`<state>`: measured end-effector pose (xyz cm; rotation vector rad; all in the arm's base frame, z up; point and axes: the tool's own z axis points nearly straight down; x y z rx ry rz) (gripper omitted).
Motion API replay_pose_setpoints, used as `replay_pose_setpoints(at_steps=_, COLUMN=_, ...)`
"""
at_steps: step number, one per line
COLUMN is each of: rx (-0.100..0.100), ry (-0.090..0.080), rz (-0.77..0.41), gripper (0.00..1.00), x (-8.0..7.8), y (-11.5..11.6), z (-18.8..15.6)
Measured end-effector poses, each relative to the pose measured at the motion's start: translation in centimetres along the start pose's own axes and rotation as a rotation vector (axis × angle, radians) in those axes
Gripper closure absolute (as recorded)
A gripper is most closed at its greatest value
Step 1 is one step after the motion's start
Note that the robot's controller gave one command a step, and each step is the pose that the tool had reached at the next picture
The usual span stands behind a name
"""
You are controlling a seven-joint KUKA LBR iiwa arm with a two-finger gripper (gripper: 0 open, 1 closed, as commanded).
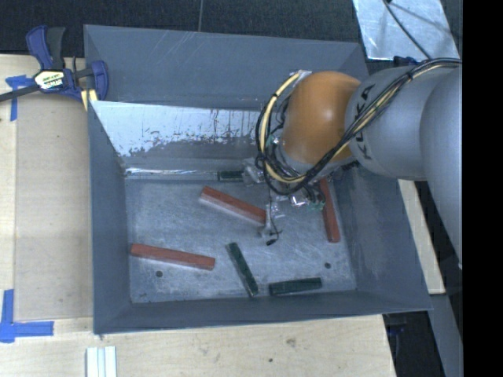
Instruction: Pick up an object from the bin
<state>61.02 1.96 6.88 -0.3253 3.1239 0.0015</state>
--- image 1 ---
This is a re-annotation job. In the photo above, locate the pale wood board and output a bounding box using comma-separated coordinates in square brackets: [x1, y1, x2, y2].
[13, 95, 95, 322]

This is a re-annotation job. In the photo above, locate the red-brown flat block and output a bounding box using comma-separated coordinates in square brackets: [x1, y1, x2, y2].
[318, 178, 342, 244]
[198, 185, 269, 225]
[130, 243, 217, 272]

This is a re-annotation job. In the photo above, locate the grey metal bin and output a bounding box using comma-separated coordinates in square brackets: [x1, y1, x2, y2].
[83, 24, 434, 335]

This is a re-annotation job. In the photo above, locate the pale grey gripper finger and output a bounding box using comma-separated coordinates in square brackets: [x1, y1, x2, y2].
[258, 202, 285, 238]
[242, 166, 266, 188]

